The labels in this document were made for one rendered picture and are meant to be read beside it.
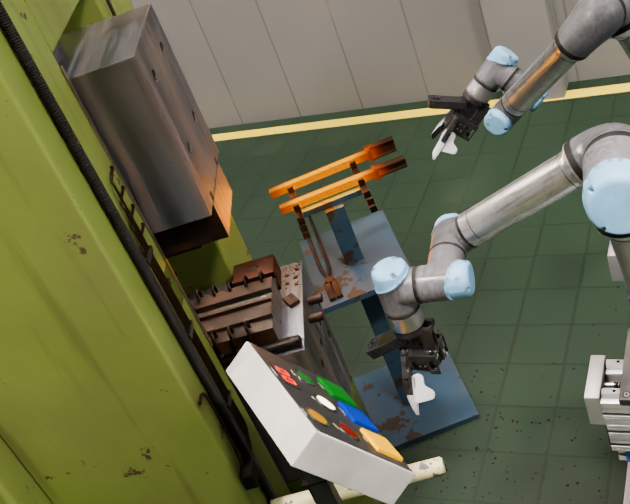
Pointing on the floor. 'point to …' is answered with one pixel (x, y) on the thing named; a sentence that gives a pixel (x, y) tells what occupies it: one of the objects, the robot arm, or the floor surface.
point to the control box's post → (326, 493)
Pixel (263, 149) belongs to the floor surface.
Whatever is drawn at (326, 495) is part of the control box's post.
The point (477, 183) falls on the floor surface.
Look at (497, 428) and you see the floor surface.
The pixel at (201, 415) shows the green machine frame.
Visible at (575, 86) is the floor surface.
